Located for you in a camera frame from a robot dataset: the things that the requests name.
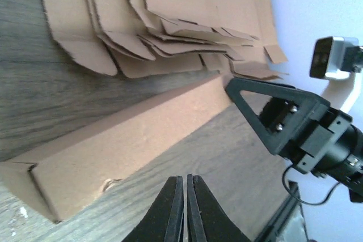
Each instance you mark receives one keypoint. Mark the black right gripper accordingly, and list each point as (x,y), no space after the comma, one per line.
(288,126)

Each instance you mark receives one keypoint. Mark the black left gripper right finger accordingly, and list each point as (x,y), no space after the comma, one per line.
(206,220)

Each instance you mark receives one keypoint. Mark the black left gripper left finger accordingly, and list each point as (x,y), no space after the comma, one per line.
(164,220)

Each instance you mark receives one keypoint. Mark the cardboard box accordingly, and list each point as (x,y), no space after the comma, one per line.
(64,176)

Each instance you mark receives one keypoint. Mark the stack of flat cardboard blanks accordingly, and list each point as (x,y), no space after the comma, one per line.
(141,38)

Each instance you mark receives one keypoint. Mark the black aluminium frame rail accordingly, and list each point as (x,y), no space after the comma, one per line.
(287,223)

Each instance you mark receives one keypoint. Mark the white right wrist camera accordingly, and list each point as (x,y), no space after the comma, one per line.
(338,60)

